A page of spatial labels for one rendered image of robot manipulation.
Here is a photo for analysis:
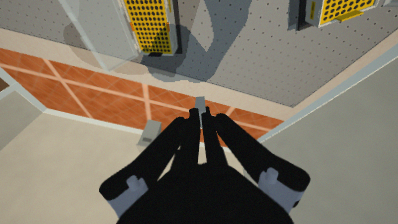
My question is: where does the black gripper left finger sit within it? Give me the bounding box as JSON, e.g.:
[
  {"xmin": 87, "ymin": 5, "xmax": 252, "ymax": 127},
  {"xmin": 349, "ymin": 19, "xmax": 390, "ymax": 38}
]
[{"xmin": 99, "ymin": 97, "xmax": 202, "ymax": 221}]

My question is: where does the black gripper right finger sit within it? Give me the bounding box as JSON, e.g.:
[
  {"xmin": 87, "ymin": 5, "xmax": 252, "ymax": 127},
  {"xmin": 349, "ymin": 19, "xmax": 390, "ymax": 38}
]
[{"xmin": 200, "ymin": 96, "xmax": 310, "ymax": 219}]

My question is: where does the yellow pipette tip rack insert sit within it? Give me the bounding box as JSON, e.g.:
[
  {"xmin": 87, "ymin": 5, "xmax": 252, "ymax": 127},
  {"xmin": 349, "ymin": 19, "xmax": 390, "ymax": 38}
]
[
  {"xmin": 320, "ymin": 0, "xmax": 375, "ymax": 24},
  {"xmin": 124, "ymin": 0, "xmax": 172, "ymax": 57}
]

